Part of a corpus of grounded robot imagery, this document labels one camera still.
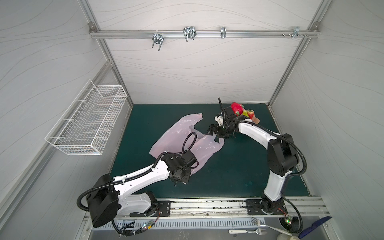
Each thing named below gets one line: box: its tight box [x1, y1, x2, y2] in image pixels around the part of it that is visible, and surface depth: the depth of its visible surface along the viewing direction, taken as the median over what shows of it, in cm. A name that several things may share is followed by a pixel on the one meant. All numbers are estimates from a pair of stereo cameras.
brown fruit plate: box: [251, 114, 260, 125], surface depth 109 cm
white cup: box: [277, 233, 301, 240], surface depth 64 cm
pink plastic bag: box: [150, 113, 225, 174], surface depth 93 cm
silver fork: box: [251, 217, 292, 236], surface depth 70 cm
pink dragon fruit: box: [230, 102, 245, 117], surface depth 106 cm
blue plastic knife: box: [298, 216, 333, 239], surface depth 71 cm
